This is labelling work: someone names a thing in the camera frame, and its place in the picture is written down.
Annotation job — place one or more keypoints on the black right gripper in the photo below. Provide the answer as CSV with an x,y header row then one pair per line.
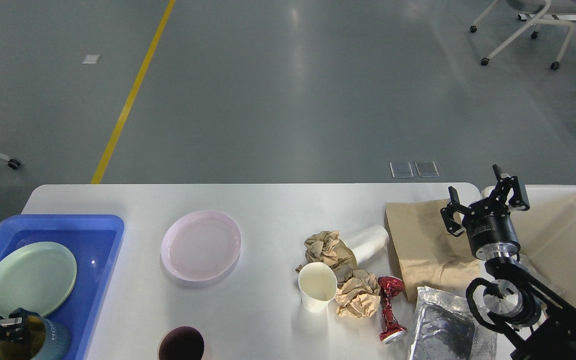
x,y
487,223

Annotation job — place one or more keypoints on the teal mug yellow inside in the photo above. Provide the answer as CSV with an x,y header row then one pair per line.
x,y
43,339

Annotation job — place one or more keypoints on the pink mug dark inside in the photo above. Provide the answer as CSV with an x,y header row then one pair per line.
x,y
182,343

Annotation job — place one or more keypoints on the pink plate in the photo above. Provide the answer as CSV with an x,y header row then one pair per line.
x,y
201,246

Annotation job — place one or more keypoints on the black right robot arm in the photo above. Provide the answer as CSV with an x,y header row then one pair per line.
x,y
540,324

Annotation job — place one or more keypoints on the light green plate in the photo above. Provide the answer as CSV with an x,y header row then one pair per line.
x,y
38,277

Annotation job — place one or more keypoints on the brown paper bag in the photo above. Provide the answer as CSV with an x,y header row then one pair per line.
x,y
427,254

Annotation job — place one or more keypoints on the beige plastic bin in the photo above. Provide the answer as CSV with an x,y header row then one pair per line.
x,y
547,235

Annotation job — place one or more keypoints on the blue plastic tray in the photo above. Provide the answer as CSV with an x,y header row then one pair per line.
x,y
95,241

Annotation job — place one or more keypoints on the lying white paper cup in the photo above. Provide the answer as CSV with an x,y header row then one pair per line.
x,y
365,243

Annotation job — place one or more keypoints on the crushed red can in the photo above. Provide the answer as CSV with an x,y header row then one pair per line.
x,y
389,288

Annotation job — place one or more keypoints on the silver foil bag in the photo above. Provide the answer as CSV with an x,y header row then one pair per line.
x,y
443,328

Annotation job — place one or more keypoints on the light crumpled brown paper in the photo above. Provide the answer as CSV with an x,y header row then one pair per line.
x,y
357,295

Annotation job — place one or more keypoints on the dark crumpled brown paper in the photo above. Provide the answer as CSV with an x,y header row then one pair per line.
x,y
328,248

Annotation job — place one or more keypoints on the upright white paper cup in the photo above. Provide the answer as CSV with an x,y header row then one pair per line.
x,y
318,285

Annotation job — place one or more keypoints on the white rolling chair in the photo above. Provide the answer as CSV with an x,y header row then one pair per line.
x,y
540,12

